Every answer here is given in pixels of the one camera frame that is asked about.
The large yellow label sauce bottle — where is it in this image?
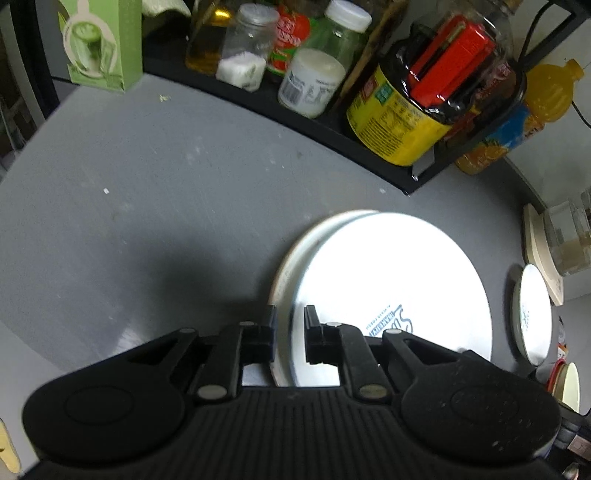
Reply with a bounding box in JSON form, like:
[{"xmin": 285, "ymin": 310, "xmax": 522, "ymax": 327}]
[{"xmin": 346, "ymin": 0, "xmax": 528, "ymax": 167}]

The red and black bowl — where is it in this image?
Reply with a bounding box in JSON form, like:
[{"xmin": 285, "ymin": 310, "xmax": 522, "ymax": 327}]
[{"xmin": 549, "ymin": 357, "xmax": 567, "ymax": 396}]

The orange juice bottle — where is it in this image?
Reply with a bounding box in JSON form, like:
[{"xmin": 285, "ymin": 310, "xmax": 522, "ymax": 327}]
[{"xmin": 455, "ymin": 58, "xmax": 586, "ymax": 176}]

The glass kettle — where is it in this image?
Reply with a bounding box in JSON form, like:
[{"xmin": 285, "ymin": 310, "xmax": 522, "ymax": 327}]
[{"xmin": 542, "ymin": 187, "xmax": 591, "ymax": 277}]

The deep white plate blue print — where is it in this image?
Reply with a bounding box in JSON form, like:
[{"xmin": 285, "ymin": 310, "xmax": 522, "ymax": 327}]
[{"xmin": 287, "ymin": 211, "xmax": 494, "ymax": 389}]

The oil bottle with white spout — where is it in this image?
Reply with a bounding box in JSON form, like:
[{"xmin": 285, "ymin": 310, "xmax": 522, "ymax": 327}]
[{"xmin": 185, "ymin": 0, "xmax": 232, "ymax": 75}]

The glass salt jar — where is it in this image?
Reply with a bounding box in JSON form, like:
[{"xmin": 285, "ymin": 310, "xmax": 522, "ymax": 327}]
[{"xmin": 215, "ymin": 4, "xmax": 281, "ymax": 93}]

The white labelled jar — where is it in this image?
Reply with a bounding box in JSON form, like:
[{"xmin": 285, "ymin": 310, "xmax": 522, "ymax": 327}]
[{"xmin": 277, "ymin": 48, "xmax": 347, "ymax": 118}]

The black cable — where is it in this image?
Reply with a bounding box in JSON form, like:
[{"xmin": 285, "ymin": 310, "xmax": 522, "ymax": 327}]
[{"xmin": 516, "ymin": 0, "xmax": 591, "ymax": 131}]

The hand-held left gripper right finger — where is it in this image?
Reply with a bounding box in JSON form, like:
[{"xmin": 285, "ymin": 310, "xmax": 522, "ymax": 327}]
[{"xmin": 304, "ymin": 305, "xmax": 472, "ymax": 401}]

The cream bowl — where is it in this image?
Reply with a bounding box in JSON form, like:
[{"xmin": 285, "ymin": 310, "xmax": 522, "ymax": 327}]
[{"xmin": 558, "ymin": 362, "xmax": 581, "ymax": 414}]

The cream kettle base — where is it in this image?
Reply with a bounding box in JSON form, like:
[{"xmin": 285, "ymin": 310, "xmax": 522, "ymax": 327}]
[{"xmin": 522, "ymin": 203, "xmax": 565, "ymax": 306}]

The green jar with white cap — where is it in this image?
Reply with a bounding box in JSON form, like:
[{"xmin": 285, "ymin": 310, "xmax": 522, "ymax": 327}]
[{"xmin": 305, "ymin": 0, "xmax": 373, "ymax": 70}]

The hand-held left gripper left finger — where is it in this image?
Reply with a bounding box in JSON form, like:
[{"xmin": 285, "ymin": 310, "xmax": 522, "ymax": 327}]
[{"xmin": 115, "ymin": 305, "xmax": 278, "ymax": 402}]

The white plate patterned rim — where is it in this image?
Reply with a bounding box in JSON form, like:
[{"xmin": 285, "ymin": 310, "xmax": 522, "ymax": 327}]
[{"xmin": 268, "ymin": 210, "xmax": 384, "ymax": 387}]

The red label bottle green cap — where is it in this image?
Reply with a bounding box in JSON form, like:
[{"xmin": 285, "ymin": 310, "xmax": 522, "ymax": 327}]
[{"xmin": 266, "ymin": 4, "xmax": 311, "ymax": 84}]

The black metal rack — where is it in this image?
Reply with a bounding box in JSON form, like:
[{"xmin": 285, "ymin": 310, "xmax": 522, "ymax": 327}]
[{"xmin": 141, "ymin": 0, "xmax": 581, "ymax": 197}]

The small white plate blue print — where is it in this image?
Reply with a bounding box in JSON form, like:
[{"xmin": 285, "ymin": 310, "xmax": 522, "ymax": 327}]
[{"xmin": 509, "ymin": 264, "xmax": 553, "ymax": 367}]

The green carton box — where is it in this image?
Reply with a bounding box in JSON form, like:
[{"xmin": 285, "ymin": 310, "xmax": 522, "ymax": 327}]
[{"xmin": 58, "ymin": 0, "xmax": 143, "ymax": 93}]

